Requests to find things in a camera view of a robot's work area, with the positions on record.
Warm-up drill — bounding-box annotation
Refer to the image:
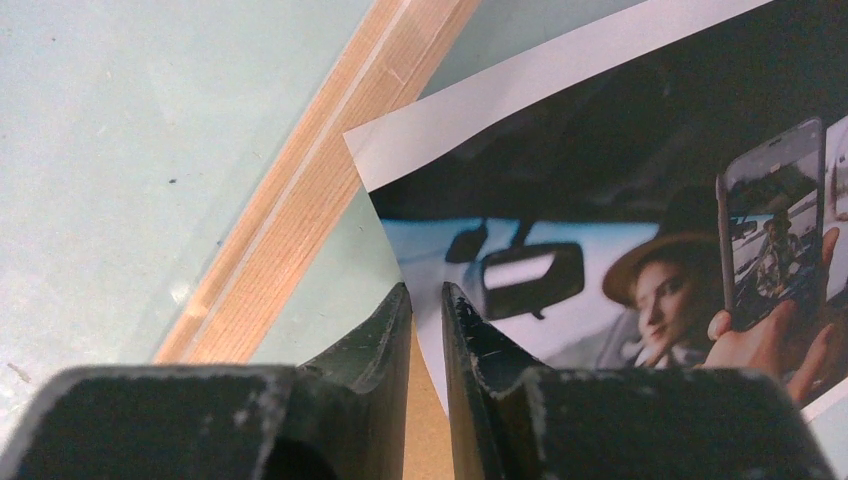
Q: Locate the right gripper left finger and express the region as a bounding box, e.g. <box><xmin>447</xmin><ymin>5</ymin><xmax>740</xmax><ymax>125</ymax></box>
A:
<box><xmin>1</xmin><ymin>284</ymin><xmax>412</xmax><ymax>479</ymax></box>

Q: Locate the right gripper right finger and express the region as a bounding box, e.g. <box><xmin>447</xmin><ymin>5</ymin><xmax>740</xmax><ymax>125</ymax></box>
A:
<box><xmin>441</xmin><ymin>282</ymin><xmax>835</xmax><ymax>479</ymax></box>

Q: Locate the brown backing board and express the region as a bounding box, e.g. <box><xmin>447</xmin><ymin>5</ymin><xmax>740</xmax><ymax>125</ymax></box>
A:
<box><xmin>402</xmin><ymin>322</ymin><xmax>455</xmax><ymax>480</ymax></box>

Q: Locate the printed photo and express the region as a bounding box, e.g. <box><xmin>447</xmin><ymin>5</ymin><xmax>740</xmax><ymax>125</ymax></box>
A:
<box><xmin>345</xmin><ymin>1</ymin><xmax>847</xmax><ymax>401</ymax></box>

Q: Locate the wooden picture frame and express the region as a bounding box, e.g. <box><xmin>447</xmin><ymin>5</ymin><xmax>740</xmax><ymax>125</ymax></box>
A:
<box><xmin>153</xmin><ymin>0</ymin><xmax>477</xmax><ymax>365</ymax></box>

